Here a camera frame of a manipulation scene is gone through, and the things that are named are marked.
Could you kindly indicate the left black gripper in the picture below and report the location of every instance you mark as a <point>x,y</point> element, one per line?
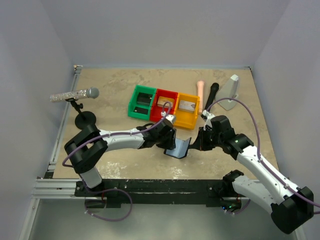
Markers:
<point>171,143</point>

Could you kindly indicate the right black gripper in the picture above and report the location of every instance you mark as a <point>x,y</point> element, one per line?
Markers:
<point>198,143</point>

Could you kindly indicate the black leather card holder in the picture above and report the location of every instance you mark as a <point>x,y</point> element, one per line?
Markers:
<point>181,149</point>

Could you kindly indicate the yellow plastic bin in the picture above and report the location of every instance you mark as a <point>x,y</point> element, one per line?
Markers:
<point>186,119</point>

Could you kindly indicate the red plastic bin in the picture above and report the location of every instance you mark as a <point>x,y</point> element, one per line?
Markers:
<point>155,112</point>

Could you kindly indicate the grey credit card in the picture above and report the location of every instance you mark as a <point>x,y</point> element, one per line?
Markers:
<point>141,110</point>

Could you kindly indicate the green plastic bin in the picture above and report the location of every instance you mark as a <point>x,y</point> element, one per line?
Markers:
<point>133,102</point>

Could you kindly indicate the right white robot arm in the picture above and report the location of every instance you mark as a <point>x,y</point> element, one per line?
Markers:
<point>289,205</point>

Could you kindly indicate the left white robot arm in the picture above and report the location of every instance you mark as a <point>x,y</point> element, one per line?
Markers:
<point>86,148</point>

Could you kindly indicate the silver card in yellow bin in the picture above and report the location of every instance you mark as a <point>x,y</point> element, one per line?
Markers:
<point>187,106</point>

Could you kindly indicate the card in red bin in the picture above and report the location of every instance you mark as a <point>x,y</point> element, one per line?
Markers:
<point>165,101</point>

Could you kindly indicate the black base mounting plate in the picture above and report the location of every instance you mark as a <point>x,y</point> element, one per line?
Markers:
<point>113,193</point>

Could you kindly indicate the black item in green bin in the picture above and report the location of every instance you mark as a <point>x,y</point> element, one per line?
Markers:
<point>144,99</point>

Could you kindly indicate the black microphone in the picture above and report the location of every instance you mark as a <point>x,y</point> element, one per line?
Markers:
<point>212,94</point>

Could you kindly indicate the pink microphone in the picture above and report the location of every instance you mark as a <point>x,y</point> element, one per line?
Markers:
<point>200,93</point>

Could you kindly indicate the grey wedge stand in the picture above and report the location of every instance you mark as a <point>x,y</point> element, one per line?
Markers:
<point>228,93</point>

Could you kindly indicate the glitter silver microphone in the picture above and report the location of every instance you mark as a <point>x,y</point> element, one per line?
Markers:
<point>90,93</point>

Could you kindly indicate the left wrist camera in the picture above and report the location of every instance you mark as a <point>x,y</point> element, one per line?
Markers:
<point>168,119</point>

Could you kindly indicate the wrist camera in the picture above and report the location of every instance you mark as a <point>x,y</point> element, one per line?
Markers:
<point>168,119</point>
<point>207,117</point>

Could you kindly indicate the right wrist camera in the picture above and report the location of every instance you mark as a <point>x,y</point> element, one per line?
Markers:
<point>207,117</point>

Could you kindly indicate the aluminium frame rail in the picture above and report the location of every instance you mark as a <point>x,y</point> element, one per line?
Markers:
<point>45,186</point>

